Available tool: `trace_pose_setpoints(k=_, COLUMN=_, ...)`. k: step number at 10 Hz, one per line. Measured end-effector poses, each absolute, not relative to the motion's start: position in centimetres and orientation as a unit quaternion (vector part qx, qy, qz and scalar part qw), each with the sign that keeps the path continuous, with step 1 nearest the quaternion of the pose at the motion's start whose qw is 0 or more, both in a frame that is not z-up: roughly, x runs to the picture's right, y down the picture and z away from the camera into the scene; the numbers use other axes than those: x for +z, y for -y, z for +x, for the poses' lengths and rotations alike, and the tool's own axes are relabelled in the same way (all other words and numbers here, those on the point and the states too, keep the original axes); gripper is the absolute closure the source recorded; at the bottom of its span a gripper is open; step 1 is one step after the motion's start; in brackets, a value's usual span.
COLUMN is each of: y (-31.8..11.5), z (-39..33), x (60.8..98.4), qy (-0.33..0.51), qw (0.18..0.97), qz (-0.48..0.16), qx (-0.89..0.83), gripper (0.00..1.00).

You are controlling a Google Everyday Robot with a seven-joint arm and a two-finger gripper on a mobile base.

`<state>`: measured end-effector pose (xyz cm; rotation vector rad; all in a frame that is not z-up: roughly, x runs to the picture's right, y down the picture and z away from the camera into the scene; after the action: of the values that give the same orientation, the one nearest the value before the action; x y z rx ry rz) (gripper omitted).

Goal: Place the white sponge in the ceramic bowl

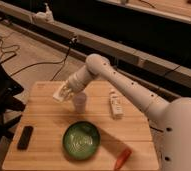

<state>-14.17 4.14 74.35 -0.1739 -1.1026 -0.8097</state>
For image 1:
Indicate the black rectangular remote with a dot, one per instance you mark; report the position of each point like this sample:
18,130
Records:
25,138

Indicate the white sponge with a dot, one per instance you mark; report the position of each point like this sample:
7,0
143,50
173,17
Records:
61,93

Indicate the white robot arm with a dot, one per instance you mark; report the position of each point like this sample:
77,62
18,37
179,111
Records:
173,117

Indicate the white object on ledge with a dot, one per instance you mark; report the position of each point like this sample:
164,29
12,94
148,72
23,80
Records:
47,15

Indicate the translucent plastic cup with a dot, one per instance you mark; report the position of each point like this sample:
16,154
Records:
79,102

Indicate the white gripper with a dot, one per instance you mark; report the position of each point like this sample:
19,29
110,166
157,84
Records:
72,86

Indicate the green ceramic bowl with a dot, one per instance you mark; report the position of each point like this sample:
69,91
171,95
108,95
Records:
81,140

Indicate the orange carrot toy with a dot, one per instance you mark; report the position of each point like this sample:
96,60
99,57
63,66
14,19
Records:
122,158

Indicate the white tube bottle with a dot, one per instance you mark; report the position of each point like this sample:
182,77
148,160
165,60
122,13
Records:
115,104

